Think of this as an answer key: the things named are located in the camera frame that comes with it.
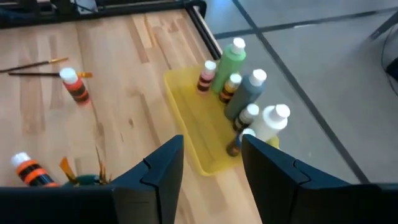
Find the pink paint bottle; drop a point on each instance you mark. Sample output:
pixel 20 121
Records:
pixel 205 79

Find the black paintbrush yellow ferrule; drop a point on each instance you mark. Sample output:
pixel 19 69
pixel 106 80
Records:
pixel 37 74

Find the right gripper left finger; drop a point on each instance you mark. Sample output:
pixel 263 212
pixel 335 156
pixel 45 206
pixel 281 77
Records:
pixel 155 186

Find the dark green plastic cup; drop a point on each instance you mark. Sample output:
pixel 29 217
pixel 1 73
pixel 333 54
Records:
pixel 84 180

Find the green paint bottle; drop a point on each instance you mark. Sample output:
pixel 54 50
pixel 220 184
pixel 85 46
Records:
pixel 230 65

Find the blue paint bottle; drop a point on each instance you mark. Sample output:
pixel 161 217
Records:
pixel 234 147

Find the small grey paint bottle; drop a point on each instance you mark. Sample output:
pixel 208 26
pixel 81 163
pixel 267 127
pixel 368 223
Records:
pixel 245 116

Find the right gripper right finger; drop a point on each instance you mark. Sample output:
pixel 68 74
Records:
pixel 280 193

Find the red-orange paint bottle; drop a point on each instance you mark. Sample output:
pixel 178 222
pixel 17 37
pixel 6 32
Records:
pixel 76 88

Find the white paint bottle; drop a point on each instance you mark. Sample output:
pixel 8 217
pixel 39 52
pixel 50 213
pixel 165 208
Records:
pixel 270 123

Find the orange paint bottle black label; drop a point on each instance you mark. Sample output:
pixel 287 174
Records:
pixel 31 172

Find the yellow paint bottle black label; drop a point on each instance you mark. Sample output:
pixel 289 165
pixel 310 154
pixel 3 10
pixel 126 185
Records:
pixel 228 90

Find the yellow plastic tray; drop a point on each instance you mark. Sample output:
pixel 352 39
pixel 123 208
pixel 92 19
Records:
pixel 199 124

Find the tall dark grey paint bottle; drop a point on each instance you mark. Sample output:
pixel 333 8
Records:
pixel 244 96

